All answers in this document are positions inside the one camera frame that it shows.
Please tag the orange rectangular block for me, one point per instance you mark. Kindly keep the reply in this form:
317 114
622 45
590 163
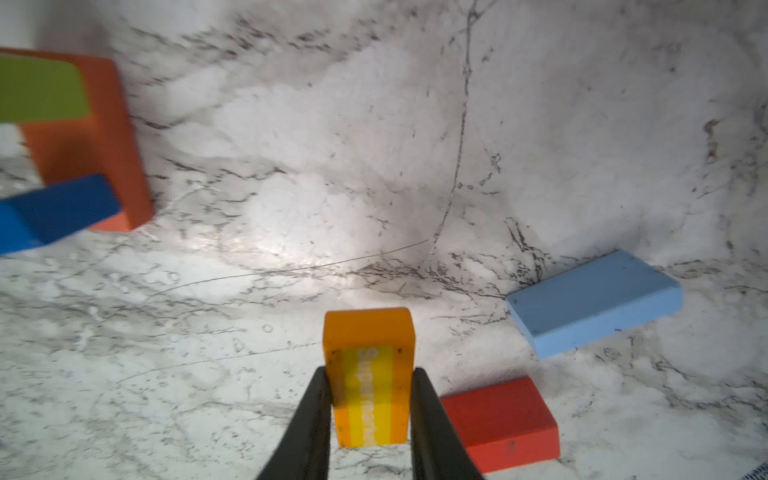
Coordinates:
102 143

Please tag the dark blue cube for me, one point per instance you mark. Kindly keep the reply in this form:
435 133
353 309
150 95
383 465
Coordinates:
44 216

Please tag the yellow orange supermarket block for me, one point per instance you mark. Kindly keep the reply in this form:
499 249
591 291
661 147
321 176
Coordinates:
369 361

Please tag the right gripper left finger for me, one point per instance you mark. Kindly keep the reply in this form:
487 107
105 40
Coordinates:
304 451

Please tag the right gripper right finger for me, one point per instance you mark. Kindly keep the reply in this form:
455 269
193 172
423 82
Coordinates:
436 449

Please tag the red rectangular block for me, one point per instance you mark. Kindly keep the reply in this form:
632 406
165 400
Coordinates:
505 425

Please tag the lime green cube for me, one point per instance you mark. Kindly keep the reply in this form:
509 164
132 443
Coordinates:
37 90

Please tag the light blue rectangular block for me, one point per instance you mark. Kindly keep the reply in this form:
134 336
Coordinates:
611 294

